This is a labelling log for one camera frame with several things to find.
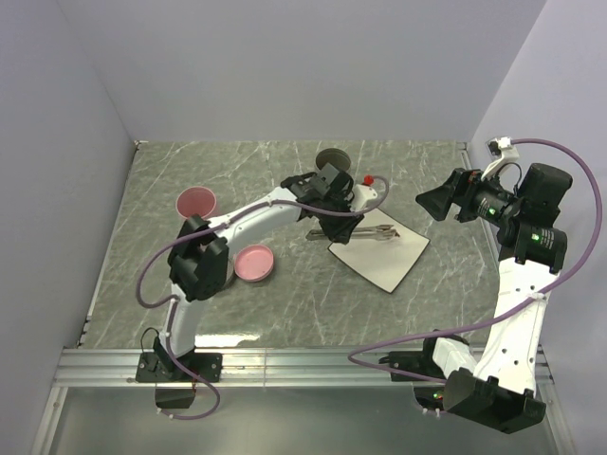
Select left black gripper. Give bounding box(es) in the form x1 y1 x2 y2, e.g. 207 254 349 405
319 193 365 245

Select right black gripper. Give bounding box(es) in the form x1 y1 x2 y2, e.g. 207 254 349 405
415 165 524 227

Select metal food tongs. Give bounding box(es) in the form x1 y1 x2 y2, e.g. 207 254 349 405
305 225 399 245

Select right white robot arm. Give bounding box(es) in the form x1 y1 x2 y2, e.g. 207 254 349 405
415 163 573 434

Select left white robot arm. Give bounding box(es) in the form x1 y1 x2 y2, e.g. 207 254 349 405
154 165 377 381

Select white square plate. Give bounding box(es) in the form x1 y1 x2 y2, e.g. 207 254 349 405
328 209 430 293

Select tall grey cylinder container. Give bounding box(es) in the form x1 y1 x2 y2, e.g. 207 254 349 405
315 148 351 172

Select pink round lid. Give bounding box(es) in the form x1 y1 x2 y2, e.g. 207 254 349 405
234 245 274 282

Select grey round lid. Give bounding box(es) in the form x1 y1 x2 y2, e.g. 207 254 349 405
224 264 235 288

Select pink cup container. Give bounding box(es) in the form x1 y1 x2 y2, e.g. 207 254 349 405
175 187 218 219

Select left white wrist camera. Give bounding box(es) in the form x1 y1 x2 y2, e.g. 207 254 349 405
350 174 379 211

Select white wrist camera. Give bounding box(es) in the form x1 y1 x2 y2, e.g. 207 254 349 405
350 174 379 211
481 136 520 180

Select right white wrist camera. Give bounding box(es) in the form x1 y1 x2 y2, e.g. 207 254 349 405
481 136 520 180

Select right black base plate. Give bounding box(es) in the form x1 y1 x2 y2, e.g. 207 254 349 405
380 351 445 380

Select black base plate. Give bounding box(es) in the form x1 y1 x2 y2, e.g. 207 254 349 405
135 352 223 383
380 351 445 380

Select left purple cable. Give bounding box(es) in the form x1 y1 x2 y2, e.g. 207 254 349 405
136 177 391 422

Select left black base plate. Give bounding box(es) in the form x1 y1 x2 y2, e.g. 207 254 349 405
135 352 223 383

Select aluminium frame rail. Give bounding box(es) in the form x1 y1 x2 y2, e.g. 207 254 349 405
52 346 556 389

